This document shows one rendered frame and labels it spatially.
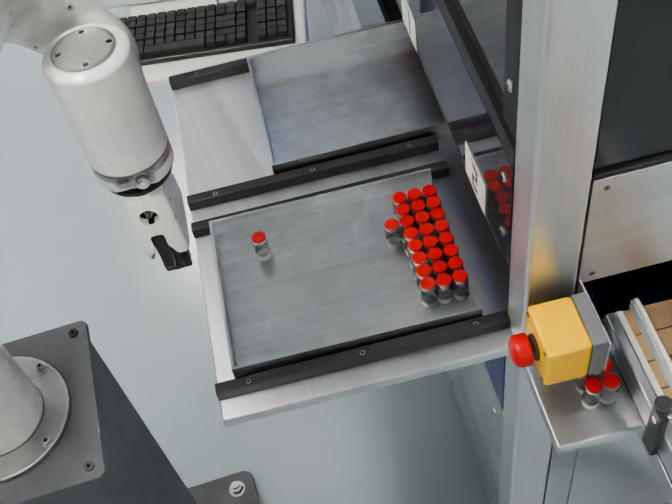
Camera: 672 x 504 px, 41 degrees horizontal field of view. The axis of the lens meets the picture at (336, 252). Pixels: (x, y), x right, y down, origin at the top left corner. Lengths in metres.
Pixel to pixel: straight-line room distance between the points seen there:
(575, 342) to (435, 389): 1.16
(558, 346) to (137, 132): 0.51
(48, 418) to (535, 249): 0.69
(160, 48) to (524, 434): 0.98
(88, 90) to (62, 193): 1.97
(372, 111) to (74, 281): 1.30
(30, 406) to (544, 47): 0.82
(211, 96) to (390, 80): 0.31
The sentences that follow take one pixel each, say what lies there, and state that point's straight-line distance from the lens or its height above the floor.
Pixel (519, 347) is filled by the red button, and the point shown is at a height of 1.01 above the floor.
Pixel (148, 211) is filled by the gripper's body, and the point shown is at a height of 1.23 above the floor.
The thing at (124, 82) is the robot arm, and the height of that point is 1.39.
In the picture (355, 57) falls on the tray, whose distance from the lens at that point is 1.61.
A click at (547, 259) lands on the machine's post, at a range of 1.06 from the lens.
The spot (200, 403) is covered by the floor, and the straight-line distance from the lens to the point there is 2.27.
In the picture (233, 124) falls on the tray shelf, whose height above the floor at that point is 0.88.
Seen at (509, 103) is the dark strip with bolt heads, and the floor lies 1.25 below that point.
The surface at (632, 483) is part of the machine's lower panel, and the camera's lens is 1.80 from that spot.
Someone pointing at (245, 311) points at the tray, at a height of 0.88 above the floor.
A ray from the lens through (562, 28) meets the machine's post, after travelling 0.81.
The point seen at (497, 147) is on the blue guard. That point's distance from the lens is 1.06.
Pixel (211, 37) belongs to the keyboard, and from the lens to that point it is 1.80.
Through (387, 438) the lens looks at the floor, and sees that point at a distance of 2.14.
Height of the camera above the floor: 1.94
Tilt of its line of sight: 53 degrees down
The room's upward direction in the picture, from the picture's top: 12 degrees counter-clockwise
